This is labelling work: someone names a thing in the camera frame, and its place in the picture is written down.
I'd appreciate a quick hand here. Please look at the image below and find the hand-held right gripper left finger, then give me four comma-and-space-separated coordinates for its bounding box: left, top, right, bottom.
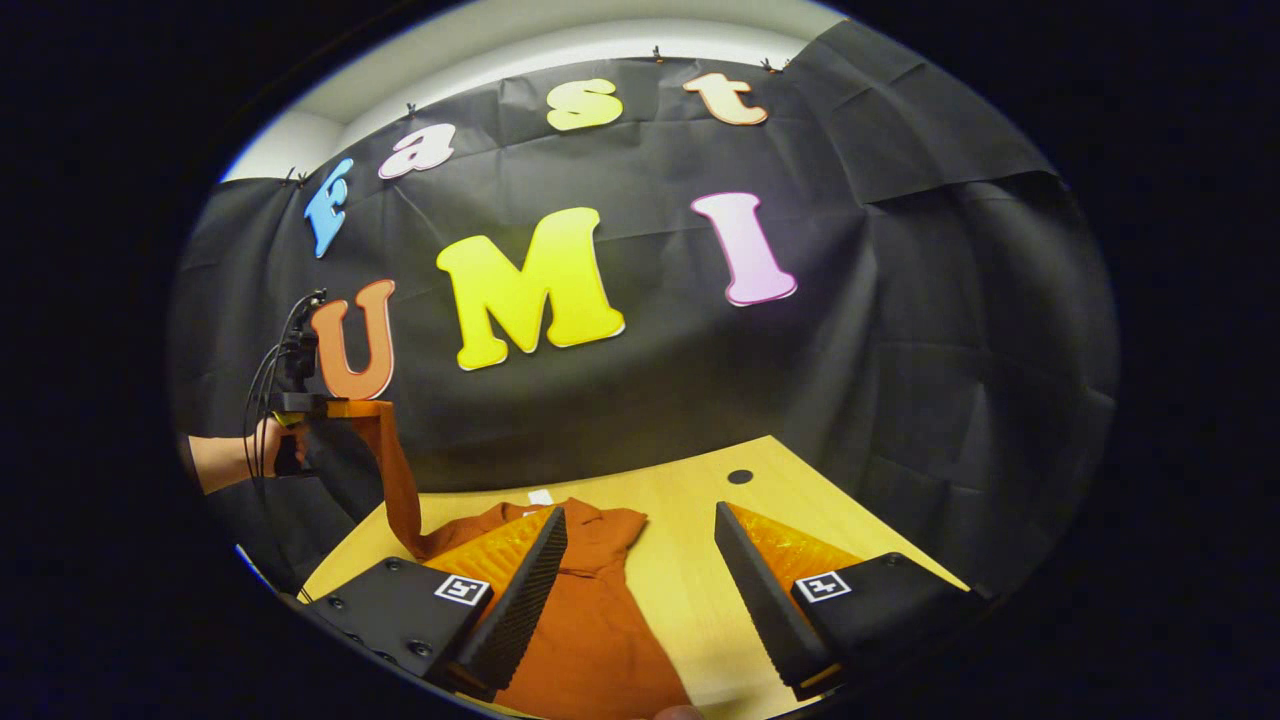
300, 505, 569, 703

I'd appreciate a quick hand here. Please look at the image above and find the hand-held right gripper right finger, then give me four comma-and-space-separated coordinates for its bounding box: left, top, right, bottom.
713, 500, 991, 701

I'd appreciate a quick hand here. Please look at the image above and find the orange button jacket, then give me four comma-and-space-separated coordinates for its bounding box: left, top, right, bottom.
350, 400, 696, 720

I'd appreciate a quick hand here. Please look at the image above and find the black backdrop cloth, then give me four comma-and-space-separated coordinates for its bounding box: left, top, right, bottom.
168, 20, 1121, 601

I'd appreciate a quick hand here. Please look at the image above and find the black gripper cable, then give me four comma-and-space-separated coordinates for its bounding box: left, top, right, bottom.
243, 292, 326, 481

